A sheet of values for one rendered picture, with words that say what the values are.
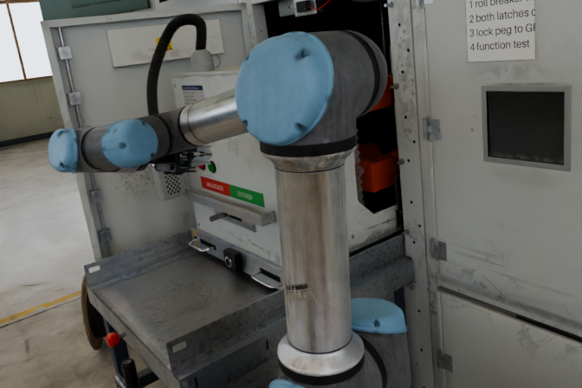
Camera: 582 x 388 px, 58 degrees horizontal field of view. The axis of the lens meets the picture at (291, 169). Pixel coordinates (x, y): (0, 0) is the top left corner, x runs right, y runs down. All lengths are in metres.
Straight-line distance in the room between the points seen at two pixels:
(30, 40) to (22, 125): 1.79
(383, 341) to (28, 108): 11.80
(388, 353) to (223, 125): 0.43
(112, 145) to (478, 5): 0.74
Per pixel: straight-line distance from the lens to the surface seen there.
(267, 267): 1.31
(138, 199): 1.75
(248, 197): 1.30
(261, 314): 1.18
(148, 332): 1.28
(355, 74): 0.60
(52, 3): 2.82
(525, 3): 1.09
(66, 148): 0.93
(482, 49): 1.14
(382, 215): 1.40
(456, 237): 1.29
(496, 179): 1.18
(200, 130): 0.89
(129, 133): 0.85
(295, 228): 0.62
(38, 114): 12.42
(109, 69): 1.69
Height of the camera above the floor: 1.45
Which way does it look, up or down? 14 degrees down
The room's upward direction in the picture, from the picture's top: 7 degrees counter-clockwise
